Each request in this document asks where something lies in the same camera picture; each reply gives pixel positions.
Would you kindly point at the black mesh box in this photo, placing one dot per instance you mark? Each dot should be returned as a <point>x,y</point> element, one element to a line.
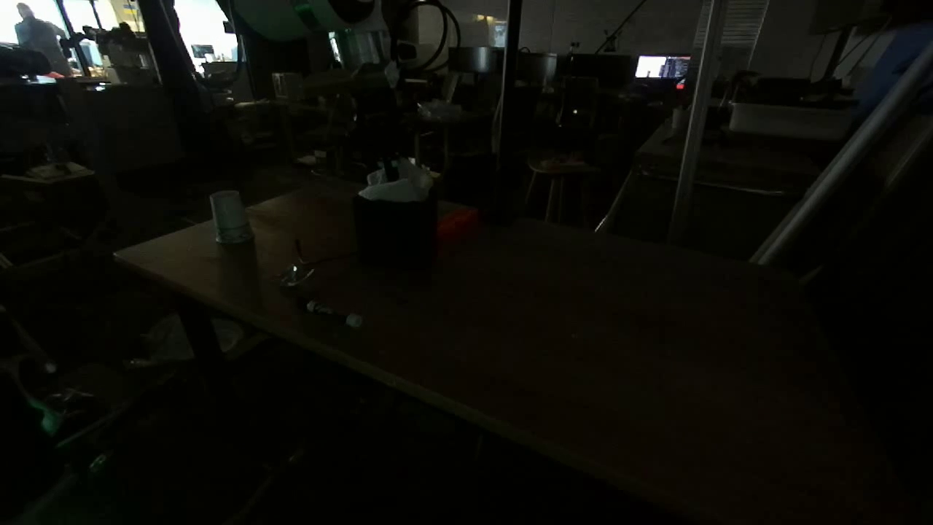
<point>394,234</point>

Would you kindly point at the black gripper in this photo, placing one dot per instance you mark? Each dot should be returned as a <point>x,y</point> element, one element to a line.
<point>394,122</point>

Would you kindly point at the vertical white metal pole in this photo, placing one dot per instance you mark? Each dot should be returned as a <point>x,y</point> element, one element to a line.
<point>696,126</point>

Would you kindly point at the person in background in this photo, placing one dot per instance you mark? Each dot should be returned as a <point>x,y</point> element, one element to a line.
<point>38,34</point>

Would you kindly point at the white paper cup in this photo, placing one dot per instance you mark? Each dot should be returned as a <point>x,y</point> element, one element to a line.
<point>232,217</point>

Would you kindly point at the lit monitor screen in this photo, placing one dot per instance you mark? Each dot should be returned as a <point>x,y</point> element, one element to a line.
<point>663,65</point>

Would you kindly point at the crumpled clear plastic wrapper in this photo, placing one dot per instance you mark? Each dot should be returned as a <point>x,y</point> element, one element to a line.
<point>296,276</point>

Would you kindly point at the red stapler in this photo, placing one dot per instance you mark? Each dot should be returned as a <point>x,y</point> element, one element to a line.
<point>456,222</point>

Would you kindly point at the diagonal grey metal pole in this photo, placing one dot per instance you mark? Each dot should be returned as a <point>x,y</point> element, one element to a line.
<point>835,166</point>

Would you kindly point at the round wooden stool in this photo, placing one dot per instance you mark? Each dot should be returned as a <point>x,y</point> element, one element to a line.
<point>561,170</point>

